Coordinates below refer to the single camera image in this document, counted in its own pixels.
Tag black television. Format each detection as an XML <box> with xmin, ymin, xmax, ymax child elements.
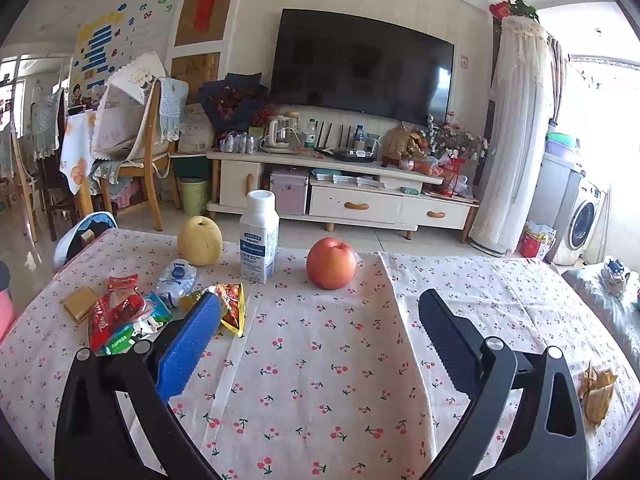
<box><xmin>269</xmin><ymin>8</ymin><xmax>456</xmax><ymax>126</ymax></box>

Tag green waste bin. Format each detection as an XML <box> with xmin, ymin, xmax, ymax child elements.
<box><xmin>179</xmin><ymin>177</ymin><xmax>211</xmax><ymax>217</ymax></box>

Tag brown cardboard piece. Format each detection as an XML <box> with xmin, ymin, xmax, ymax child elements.
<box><xmin>62</xmin><ymin>286</ymin><xmax>101</xmax><ymax>323</ymax></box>

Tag blue wall sticker chart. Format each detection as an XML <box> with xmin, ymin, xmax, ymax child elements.
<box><xmin>70</xmin><ymin>7</ymin><xmax>131</xmax><ymax>106</ymax></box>

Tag brown snack bag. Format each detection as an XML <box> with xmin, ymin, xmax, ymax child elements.
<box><xmin>382</xmin><ymin>125</ymin><xmax>426</xmax><ymax>166</ymax></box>

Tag dark wrapped flower bouquet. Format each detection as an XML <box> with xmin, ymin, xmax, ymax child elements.
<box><xmin>197</xmin><ymin>72</ymin><xmax>271</xmax><ymax>136</ymax></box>

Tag stacked plastic basins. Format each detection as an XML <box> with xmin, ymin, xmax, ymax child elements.
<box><xmin>545</xmin><ymin>132</ymin><xmax>583</xmax><ymax>171</ymax></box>

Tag white electric kettle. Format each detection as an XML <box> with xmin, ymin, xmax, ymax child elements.
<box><xmin>262</xmin><ymin>115</ymin><xmax>296</xmax><ymax>153</ymax></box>

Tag green white wrapper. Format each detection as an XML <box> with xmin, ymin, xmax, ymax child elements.
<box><xmin>97</xmin><ymin>322</ymin><xmax>151</xmax><ymax>357</ymax></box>

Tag lace covered standing air conditioner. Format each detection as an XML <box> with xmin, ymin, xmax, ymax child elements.
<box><xmin>470</xmin><ymin>12</ymin><xmax>556</xmax><ymax>256</ymax></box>

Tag red apple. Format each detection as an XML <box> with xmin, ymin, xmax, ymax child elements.
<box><xmin>306</xmin><ymin>237</ymin><xmax>358</xmax><ymax>291</ymax></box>

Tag yellow pear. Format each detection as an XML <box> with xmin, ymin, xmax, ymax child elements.
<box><xmin>178</xmin><ymin>216</ymin><xmax>223</xmax><ymax>267</ymax></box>

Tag white tv cabinet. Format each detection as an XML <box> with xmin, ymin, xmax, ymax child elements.
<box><xmin>206</xmin><ymin>147</ymin><xmax>481</xmax><ymax>243</ymax></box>

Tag teal wrapper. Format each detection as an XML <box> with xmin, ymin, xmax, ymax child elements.
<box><xmin>142</xmin><ymin>292</ymin><xmax>173</xmax><ymax>323</ymax></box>

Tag light wooden chair with cloths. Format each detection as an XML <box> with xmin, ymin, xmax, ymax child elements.
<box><xmin>100</xmin><ymin>77</ymin><xmax>181</xmax><ymax>231</ymax></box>

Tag red shopping bag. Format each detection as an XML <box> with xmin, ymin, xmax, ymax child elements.
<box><xmin>517</xmin><ymin>222</ymin><xmax>557</xmax><ymax>261</ymax></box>

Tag pink storage box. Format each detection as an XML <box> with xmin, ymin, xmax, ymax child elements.
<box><xmin>270</xmin><ymin>167</ymin><xmax>311</xmax><ymax>216</ymax></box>

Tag artificial flower bunch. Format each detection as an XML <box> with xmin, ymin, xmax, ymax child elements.
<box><xmin>425</xmin><ymin>112</ymin><xmax>488</xmax><ymax>161</ymax></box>

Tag yellow red snack wrapper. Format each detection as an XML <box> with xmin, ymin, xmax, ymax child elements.
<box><xmin>180</xmin><ymin>282</ymin><xmax>247</xmax><ymax>338</ymax></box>

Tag crushed clear plastic bottle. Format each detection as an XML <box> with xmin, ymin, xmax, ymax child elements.
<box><xmin>152</xmin><ymin>258</ymin><xmax>198</xmax><ymax>308</ymax></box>

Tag blue silver bag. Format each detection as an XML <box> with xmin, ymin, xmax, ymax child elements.
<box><xmin>53</xmin><ymin>211</ymin><xmax>119</xmax><ymax>268</ymax></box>

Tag black router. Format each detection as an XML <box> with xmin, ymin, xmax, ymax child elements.
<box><xmin>314</xmin><ymin>121</ymin><xmax>377</xmax><ymax>163</ymax></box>

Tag white washing machine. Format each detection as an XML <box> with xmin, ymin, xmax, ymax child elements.
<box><xmin>550</xmin><ymin>180</ymin><xmax>608</xmax><ymax>266</ymax></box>

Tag white sack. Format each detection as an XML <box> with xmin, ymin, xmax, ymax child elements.
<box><xmin>177</xmin><ymin>104</ymin><xmax>215</xmax><ymax>155</ymax></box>

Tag pack of small bottles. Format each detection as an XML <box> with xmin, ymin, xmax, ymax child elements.
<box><xmin>218</xmin><ymin>131</ymin><xmax>259</xmax><ymax>154</ymax></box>

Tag white orange print tablecloth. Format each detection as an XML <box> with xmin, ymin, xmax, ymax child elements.
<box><xmin>59</xmin><ymin>109</ymin><xmax>101</xmax><ymax>196</ymax></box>

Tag white bottle blue label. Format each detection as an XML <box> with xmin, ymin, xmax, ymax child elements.
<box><xmin>239</xmin><ymin>190</ymin><xmax>281</xmax><ymax>285</ymax></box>

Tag blue knitted cloth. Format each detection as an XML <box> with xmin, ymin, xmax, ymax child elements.
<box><xmin>159</xmin><ymin>77</ymin><xmax>190</xmax><ymax>143</ymax></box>

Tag white cartoon print cloth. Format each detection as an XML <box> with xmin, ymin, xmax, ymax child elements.
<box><xmin>92</xmin><ymin>51</ymin><xmax>168</xmax><ymax>158</ymax></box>

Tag red green plant decoration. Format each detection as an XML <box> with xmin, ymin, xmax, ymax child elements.
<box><xmin>490</xmin><ymin>0</ymin><xmax>541</xmax><ymax>23</ymax></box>

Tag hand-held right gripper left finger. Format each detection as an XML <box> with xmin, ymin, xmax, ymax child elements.
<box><xmin>54</xmin><ymin>291</ymin><xmax>224</xmax><ymax>480</ymax></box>

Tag cherry print tablecloth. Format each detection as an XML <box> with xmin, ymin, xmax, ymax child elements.
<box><xmin>0</xmin><ymin>227</ymin><xmax>633</xmax><ymax>480</ymax></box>

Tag dark wooden chair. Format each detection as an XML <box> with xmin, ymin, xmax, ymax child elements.
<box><xmin>30</xmin><ymin>87</ymin><xmax>76</xmax><ymax>241</ymax></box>

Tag grey lace chair cover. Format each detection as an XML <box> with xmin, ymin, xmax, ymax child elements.
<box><xmin>31</xmin><ymin>89</ymin><xmax>66</xmax><ymax>161</ymax></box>

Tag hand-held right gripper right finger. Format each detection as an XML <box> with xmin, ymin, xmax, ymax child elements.
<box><xmin>418</xmin><ymin>288</ymin><xmax>588</xmax><ymax>480</ymax></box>

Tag grey patterned blanket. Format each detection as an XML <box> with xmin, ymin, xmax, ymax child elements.
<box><xmin>562</xmin><ymin>255</ymin><xmax>640</xmax><ymax>391</ymax></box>

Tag stack of books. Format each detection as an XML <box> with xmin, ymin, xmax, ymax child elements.
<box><xmin>312</xmin><ymin>170</ymin><xmax>388</xmax><ymax>189</ymax></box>

